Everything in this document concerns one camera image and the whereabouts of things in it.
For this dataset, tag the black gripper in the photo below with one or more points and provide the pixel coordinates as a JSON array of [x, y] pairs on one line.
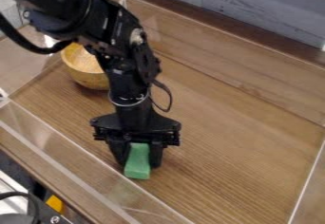
[[138, 124]]

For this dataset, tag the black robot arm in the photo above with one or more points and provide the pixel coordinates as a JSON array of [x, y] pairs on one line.
[[108, 31]]

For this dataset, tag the brown wooden bowl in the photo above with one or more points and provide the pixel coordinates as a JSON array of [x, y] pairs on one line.
[[83, 68]]

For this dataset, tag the clear acrylic tray enclosure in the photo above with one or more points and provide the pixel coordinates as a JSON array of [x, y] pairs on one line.
[[249, 166]]

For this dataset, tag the green rectangular block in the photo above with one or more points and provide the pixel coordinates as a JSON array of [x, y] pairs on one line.
[[137, 167]]

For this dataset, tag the black and yellow clamp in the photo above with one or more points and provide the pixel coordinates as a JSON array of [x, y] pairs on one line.
[[50, 206]]

